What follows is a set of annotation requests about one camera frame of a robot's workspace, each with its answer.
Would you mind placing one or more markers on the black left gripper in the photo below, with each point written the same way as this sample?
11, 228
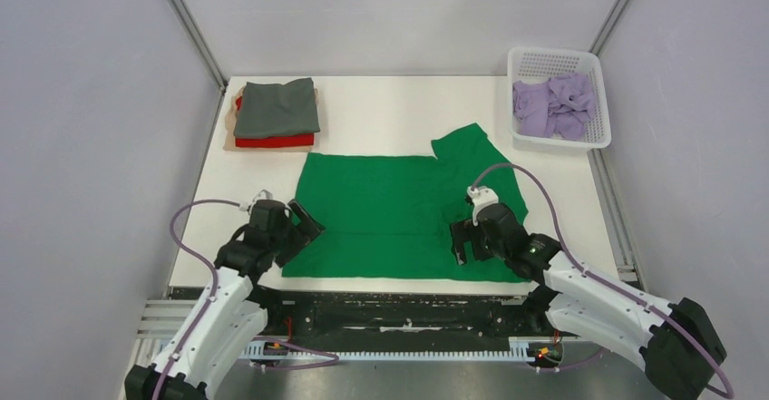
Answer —
304, 232

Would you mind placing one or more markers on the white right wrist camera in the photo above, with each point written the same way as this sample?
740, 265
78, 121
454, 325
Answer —
480, 198

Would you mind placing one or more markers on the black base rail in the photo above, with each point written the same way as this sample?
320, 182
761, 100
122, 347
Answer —
387, 322

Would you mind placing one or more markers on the white slotted cable duct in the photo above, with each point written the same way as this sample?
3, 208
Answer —
515, 352

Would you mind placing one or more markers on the aluminium frame post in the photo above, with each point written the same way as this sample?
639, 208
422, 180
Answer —
608, 26
192, 30

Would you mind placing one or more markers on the right aluminium frame post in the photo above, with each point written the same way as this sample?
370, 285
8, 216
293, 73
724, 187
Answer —
608, 26

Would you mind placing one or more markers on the crumpled purple t shirt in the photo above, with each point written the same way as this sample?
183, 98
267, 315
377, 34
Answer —
561, 106

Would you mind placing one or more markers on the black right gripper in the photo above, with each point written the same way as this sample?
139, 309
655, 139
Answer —
462, 232

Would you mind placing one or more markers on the folded grey t shirt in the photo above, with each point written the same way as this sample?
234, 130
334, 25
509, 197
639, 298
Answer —
297, 97

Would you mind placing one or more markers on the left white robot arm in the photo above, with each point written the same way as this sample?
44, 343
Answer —
232, 309

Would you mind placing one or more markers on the left aluminium frame post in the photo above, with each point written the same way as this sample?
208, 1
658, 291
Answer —
192, 30

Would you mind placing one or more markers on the green t shirt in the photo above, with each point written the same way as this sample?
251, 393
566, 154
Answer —
390, 216

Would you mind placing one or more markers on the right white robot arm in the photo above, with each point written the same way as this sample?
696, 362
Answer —
674, 344

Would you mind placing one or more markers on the folded red t shirt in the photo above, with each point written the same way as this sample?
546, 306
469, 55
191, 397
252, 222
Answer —
263, 125

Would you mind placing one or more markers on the white plastic basket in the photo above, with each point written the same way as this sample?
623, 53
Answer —
536, 65

